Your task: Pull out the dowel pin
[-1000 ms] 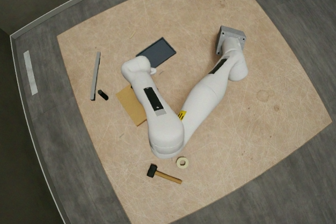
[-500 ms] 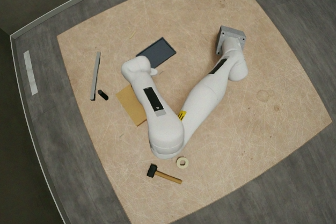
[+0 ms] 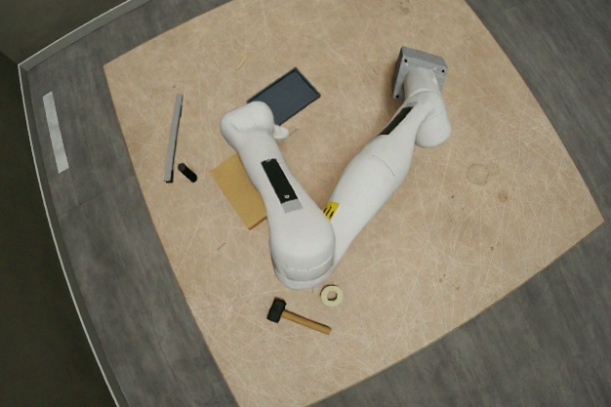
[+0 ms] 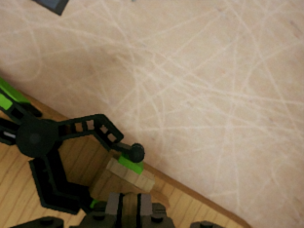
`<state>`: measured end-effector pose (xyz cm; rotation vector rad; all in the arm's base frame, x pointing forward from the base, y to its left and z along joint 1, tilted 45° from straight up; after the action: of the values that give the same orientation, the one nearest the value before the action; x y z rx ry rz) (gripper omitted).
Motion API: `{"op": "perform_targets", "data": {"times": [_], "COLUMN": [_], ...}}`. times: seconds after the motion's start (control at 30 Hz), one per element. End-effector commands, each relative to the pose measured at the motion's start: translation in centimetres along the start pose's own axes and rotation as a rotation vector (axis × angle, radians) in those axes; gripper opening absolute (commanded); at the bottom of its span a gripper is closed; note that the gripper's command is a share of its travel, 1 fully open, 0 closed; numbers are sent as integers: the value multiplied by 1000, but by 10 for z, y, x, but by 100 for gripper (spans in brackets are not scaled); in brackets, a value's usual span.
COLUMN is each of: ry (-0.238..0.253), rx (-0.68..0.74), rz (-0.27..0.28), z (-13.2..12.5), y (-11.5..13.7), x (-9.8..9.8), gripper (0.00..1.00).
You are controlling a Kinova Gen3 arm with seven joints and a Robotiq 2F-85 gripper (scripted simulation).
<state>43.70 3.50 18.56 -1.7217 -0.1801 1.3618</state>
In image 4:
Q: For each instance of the tan wood-grain board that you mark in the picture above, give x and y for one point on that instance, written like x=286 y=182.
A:
x=84 y=160

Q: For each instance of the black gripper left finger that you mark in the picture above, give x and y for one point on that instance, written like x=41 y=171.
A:
x=110 y=216

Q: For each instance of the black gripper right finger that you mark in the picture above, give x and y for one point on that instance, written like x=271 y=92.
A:
x=146 y=219

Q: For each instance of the dark grey shallow tray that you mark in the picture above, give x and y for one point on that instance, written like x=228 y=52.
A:
x=55 y=6

